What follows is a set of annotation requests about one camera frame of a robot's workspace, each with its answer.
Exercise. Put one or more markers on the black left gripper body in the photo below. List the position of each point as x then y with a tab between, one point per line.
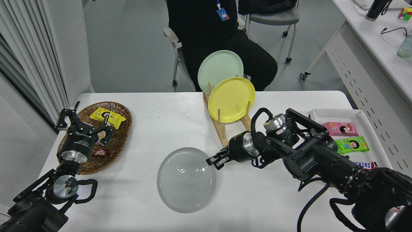
79	141

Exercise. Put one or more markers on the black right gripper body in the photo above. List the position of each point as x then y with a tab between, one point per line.
237	148

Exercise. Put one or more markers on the grey plate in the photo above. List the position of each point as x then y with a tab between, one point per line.
183	180

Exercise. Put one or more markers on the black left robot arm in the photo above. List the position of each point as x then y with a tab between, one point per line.
32	212

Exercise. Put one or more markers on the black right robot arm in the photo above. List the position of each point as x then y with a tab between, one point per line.
322	158

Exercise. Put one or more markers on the wooden plate rack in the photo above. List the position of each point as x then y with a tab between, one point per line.
221	135

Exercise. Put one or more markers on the yellow plate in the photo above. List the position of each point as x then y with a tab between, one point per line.
230	100

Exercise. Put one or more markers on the pale green plate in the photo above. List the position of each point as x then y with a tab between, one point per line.
219	69

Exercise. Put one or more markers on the tan snack packet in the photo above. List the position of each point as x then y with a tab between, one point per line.
102	137

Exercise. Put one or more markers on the yellow snack packet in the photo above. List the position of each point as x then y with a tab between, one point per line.
116	120

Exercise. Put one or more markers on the brown wicker basket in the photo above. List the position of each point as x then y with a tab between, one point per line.
119	141

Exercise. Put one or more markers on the dark red snack bar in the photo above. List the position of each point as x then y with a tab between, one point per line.
101	153

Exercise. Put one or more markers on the grey white curtain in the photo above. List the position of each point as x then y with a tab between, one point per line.
25	48

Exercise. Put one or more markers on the pink snack packet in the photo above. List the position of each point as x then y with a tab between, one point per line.
331	129

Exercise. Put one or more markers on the green snack packet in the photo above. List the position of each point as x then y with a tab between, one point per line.
344	145

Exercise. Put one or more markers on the white tray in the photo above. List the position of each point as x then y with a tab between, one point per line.
341	114

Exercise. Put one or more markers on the chair with white armrests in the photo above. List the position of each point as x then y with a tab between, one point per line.
170	33

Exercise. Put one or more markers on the person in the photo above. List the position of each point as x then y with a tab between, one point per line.
199	25

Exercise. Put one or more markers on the Snickers bar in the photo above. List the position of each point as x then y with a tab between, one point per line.
365	165

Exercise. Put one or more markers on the black jacket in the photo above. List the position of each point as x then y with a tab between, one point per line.
273	5

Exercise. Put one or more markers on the white desk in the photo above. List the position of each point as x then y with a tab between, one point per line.
379	48

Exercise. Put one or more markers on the pale green plastic bottle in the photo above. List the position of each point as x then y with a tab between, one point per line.
405	46

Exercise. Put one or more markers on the black flask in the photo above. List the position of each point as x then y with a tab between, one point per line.
376	8

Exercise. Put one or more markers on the colourful puzzle cube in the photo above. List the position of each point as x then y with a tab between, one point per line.
405	14

